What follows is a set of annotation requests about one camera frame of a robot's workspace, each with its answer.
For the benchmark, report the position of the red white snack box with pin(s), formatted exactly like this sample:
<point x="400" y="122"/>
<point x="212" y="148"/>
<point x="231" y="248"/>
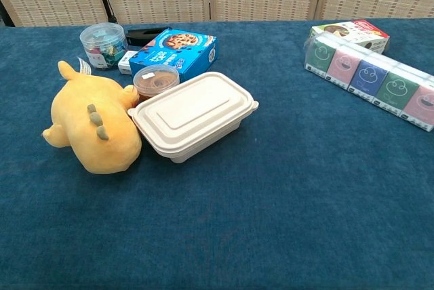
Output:
<point x="363" y="34"/>

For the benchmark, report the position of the blue cookie box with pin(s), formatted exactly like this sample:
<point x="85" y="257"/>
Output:
<point x="179" y="53"/>

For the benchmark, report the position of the brown round lidded cup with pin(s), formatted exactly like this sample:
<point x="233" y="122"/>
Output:
<point x="156" y="80"/>

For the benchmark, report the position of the small white box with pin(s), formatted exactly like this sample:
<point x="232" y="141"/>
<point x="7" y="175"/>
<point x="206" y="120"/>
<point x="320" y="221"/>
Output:
<point x="127" y="61"/>

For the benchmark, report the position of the yellow plush toy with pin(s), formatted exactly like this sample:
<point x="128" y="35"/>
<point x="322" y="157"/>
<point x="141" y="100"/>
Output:
<point x="91" y="127"/>

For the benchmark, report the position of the clear jar of binder clips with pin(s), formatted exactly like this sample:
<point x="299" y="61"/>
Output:
<point x="101" y="46"/>

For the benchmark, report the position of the blue table cloth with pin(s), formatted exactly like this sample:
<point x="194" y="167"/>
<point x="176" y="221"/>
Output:
<point x="237" y="219"/>

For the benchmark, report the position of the beige lidded lunch box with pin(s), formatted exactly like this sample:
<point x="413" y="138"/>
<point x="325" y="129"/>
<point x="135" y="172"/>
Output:
<point x="193" y="114"/>

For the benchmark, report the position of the multicolour tissue pack row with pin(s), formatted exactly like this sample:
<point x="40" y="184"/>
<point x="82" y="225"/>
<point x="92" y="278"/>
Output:
<point x="369" y="78"/>

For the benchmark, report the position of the black stapler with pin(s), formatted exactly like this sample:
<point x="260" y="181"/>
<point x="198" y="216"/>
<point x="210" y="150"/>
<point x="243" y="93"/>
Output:
<point x="142" y="35"/>

